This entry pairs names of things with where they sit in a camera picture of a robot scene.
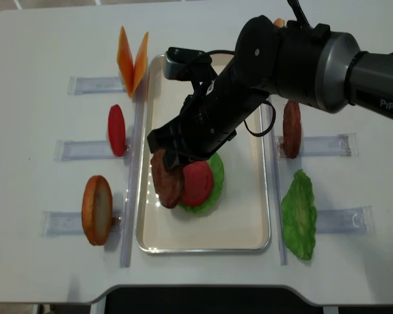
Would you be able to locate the white rectangular tray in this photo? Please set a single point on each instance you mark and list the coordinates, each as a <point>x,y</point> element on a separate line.
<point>239,220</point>

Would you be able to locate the clear holder for cheese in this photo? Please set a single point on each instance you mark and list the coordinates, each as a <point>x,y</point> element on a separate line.
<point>100,85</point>

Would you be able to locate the brown meat patty front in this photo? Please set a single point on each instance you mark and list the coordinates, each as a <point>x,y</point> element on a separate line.
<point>169,185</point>

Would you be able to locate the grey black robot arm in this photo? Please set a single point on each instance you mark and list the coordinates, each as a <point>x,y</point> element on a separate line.
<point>314,66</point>

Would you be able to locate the clear holder for tomato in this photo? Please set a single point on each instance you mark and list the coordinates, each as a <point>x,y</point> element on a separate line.
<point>85,150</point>

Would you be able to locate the standing red tomato slice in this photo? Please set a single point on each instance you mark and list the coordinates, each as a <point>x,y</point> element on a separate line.
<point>116,131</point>

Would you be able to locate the right long clear acrylic rail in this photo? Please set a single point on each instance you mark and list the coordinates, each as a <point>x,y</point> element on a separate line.
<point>271,115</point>

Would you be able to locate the red tomato slice on burger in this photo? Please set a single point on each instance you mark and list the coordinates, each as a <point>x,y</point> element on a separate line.
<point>199,182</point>

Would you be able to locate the long clear acrylic rail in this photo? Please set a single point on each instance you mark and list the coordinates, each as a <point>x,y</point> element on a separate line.
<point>134,168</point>
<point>271,115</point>

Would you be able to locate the clear holder for bun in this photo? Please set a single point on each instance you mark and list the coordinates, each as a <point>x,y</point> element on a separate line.
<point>55,224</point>

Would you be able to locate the standing green lettuce leaf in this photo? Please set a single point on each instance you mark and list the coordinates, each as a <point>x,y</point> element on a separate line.
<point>299,216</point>

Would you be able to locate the leaning orange cheese slice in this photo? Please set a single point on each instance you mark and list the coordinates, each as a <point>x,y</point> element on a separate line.
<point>140,66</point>

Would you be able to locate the standing bun slice left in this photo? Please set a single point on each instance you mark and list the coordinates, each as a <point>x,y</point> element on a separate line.
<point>97,210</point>

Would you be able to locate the green lettuce leaf on bun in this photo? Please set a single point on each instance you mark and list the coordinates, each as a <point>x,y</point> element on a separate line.
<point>216,165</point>

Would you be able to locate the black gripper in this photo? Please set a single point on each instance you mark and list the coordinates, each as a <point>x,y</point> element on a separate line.
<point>207,120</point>

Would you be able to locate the sesame top bun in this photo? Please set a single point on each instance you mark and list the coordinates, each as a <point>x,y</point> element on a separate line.
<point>279,22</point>

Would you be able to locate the upright orange cheese slice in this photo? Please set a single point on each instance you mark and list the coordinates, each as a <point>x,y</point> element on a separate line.
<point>125,62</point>

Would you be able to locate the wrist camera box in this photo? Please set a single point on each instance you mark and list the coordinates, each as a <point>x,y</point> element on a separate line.
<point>186,65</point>

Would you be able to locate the left long clear acrylic rail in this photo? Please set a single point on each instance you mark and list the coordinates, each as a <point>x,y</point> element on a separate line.
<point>134,168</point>

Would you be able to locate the clear holder for lettuce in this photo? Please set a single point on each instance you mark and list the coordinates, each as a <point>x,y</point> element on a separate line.
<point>357,220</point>

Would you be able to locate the clear holder for patty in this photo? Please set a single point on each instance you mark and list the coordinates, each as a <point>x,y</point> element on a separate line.
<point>343,145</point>

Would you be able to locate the brown meat patty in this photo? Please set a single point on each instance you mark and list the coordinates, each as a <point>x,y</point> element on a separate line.
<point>292,129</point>
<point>169,185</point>

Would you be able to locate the brown meat patty rear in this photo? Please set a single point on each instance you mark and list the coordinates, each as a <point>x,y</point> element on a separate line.
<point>292,129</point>

